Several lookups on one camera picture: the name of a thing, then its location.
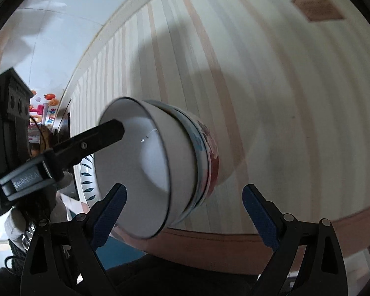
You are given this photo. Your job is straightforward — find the white plate blue dashes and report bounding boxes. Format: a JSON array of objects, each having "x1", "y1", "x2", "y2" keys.
[{"x1": 74, "y1": 155, "x2": 99, "y2": 207}]

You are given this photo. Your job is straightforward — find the white bowl dark rim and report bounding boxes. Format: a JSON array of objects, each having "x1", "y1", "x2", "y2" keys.
[{"x1": 93, "y1": 96, "x2": 199, "y2": 241}]

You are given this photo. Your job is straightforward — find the white bowl blue pattern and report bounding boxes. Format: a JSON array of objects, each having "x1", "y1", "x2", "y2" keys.
[{"x1": 159, "y1": 103, "x2": 237, "y2": 206}]

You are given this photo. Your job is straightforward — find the white gloved left hand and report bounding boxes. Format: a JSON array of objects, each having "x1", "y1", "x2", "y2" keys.
[{"x1": 4, "y1": 171, "x2": 73, "y2": 255}]

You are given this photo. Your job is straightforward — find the black induction cooktop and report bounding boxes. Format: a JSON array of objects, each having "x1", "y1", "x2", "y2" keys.
[{"x1": 53, "y1": 101, "x2": 71, "y2": 143}]

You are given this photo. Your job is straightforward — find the brown square coaster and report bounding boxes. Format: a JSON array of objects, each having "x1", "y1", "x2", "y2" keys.
[{"x1": 291, "y1": 0, "x2": 344, "y2": 22}]

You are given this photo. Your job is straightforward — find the colourful wall sticker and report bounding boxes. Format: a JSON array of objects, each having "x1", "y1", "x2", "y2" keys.
[{"x1": 29, "y1": 90, "x2": 60, "y2": 128}]

